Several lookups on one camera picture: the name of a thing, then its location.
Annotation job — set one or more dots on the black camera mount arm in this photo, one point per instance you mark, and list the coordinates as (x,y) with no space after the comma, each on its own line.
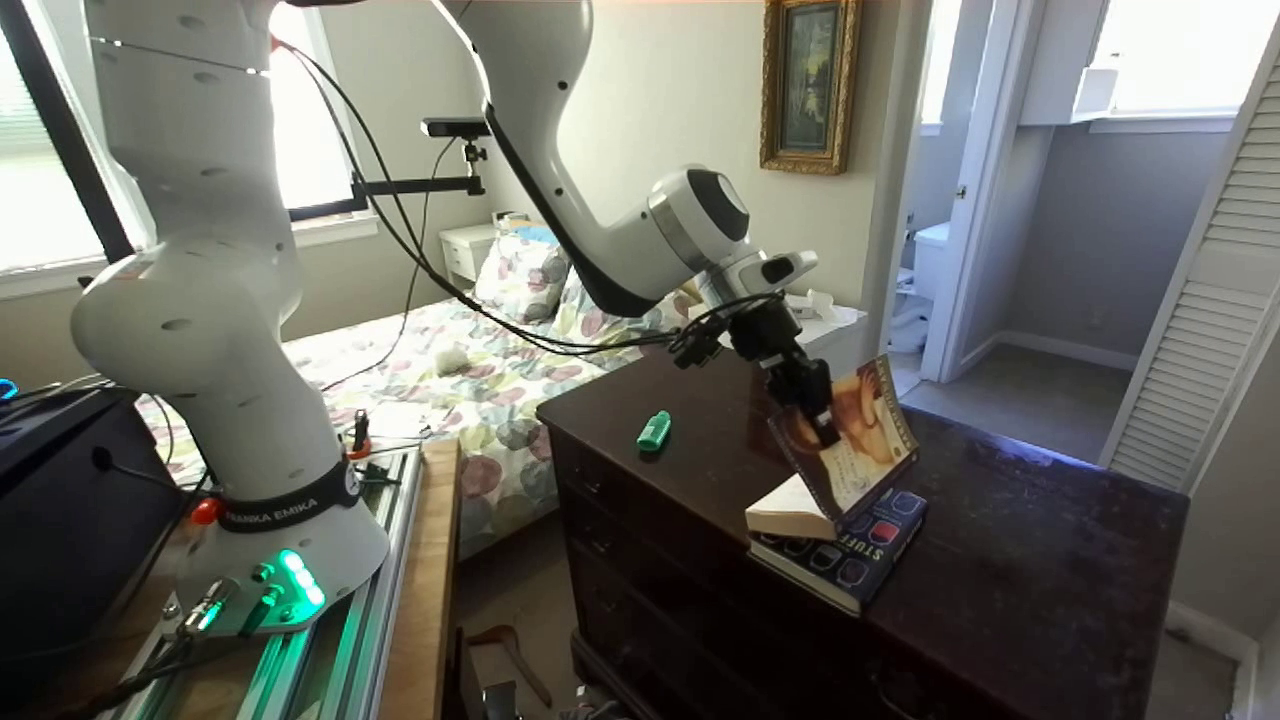
(363,190)

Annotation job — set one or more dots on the floral quilt bed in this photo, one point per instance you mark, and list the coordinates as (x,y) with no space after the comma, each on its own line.
(450,373)

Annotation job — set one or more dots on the black equipment case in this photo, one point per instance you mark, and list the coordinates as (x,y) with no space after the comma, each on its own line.
(81,510)

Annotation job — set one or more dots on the floral pillow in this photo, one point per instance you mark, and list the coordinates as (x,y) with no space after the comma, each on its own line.
(522,274)

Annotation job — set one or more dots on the paperback book with portrait cover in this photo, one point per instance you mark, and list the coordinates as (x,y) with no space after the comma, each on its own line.
(832,479)

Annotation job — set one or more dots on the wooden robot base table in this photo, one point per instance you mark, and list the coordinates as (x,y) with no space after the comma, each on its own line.
(365,657)

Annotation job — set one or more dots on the white nightstand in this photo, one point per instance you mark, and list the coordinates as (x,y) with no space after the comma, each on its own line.
(831,334)

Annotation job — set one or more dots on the dark wooden dresser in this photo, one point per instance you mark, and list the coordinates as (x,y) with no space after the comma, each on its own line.
(995,583)

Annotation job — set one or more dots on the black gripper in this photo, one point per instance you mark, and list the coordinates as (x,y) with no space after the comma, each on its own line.
(769,339)

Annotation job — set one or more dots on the gold framed painting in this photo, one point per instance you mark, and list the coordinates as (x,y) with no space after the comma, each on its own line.
(809,65)

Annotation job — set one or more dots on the white louvered closet door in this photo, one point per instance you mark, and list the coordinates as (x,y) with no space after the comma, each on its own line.
(1218,308)

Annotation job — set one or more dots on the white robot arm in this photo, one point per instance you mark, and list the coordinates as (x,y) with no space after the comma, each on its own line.
(185,98)

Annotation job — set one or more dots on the black Stuff Matters book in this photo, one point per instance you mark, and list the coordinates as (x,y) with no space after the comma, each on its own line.
(858,562)

